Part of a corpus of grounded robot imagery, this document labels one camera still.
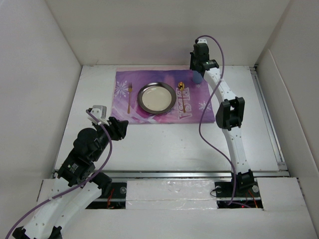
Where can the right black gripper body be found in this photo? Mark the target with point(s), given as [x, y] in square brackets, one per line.
[193, 61]

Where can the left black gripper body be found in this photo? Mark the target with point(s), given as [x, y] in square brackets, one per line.
[111, 129]

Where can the blue plastic cup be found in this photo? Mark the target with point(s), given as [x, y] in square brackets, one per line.
[197, 77]

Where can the gold spoon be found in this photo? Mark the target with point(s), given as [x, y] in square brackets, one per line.
[181, 87]

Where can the gold fork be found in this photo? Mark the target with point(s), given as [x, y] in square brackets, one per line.
[130, 88]

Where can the metal rimmed cream plate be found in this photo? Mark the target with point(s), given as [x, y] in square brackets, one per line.
[156, 98]

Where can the purple printed cloth placemat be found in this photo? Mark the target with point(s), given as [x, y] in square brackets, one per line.
[196, 96]

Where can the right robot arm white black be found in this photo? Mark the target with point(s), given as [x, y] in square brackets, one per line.
[229, 116]

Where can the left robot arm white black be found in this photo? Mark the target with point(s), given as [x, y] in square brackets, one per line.
[77, 184]

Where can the white foam block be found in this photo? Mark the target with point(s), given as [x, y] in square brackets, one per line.
[170, 195]

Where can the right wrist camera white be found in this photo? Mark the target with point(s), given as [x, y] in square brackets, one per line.
[201, 41]

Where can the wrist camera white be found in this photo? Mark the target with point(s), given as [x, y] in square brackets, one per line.
[99, 112]
[201, 41]

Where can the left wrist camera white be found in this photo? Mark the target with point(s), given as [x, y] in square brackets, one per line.
[99, 112]

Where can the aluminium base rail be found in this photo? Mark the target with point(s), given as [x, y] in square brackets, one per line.
[176, 150]

